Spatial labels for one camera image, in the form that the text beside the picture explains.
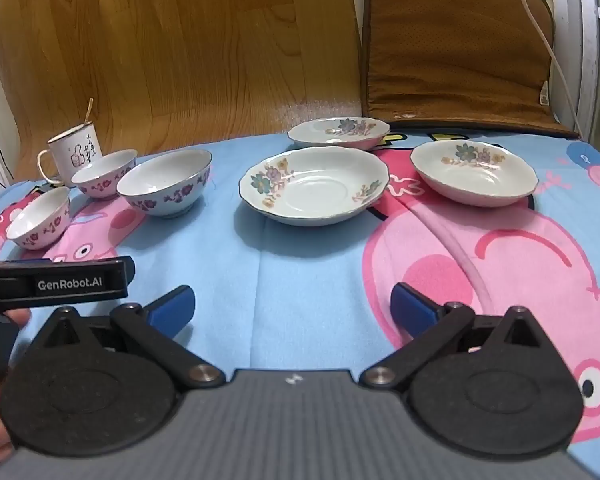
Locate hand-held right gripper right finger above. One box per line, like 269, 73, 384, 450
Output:
360, 282, 556, 390

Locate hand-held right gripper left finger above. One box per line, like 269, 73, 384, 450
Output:
30, 285, 226, 390

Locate small pink floral bowl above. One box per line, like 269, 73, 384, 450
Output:
6, 187, 72, 251
71, 149, 139, 199

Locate large purple floral bowl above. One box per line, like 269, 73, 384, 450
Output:
116, 149, 214, 219

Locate white floral plate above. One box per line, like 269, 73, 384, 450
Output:
409, 140, 539, 209
238, 147, 391, 227
287, 116, 392, 151

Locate cartoon pig printed blanket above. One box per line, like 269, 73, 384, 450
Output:
0, 127, 600, 466

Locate white enamel mug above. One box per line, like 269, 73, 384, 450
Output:
36, 121, 104, 188

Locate brown seat cushion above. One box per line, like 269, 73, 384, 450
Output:
360, 0, 581, 140

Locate wooden board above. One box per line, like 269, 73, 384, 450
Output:
0, 0, 366, 186

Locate white power cable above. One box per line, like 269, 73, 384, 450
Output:
500, 0, 588, 137

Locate aluminium door frame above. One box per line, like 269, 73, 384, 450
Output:
550, 0, 600, 161

